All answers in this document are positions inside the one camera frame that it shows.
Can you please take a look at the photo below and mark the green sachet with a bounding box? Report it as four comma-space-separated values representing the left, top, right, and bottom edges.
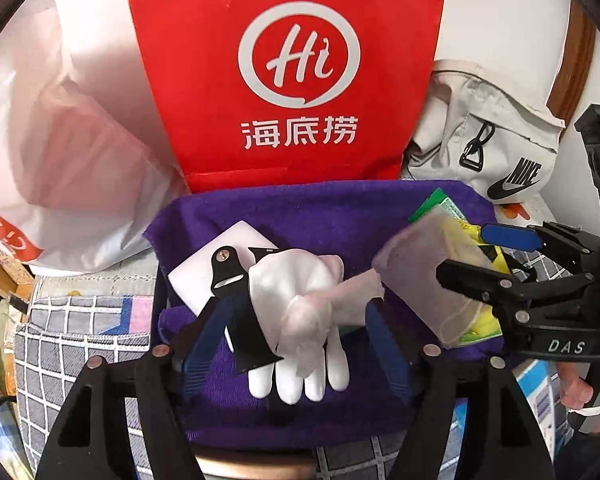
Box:
408, 188, 468, 223

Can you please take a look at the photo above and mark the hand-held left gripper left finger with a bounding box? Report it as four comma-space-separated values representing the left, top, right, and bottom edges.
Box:
35, 295, 241, 480

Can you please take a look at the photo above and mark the white rectangular box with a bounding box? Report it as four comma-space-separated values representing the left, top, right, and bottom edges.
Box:
167, 219, 281, 356

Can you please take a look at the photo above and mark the grey checked blanket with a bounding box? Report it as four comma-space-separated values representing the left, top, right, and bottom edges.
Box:
12, 272, 561, 480

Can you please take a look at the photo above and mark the purple towel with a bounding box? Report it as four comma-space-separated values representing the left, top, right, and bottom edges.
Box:
142, 180, 506, 451

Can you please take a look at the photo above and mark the black watch strap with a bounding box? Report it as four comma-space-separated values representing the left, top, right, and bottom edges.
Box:
210, 245, 293, 428

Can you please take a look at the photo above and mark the red paper bag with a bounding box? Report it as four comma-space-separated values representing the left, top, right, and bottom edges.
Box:
122, 0, 443, 195

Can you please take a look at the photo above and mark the blue wet wipes pack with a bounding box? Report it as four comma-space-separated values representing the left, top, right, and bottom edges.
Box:
510, 360, 563, 461

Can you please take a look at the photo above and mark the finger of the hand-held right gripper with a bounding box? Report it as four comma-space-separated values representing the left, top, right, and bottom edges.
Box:
480, 220, 600, 263
436, 259, 596, 322

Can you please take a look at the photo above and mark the grey waist bag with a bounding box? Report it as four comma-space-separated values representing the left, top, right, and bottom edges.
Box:
400, 59, 566, 206

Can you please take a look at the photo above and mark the white plastic shopping bag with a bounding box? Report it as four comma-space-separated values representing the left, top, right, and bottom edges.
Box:
0, 0, 191, 278

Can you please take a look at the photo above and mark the brown wooden door frame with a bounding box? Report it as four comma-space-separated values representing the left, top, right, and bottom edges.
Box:
547, 0, 597, 121

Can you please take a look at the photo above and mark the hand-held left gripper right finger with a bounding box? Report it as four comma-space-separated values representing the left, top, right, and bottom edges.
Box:
364, 297, 556, 480

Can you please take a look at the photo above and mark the person's right hand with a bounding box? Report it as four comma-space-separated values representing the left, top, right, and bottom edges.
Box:
555, 360, 600, 433

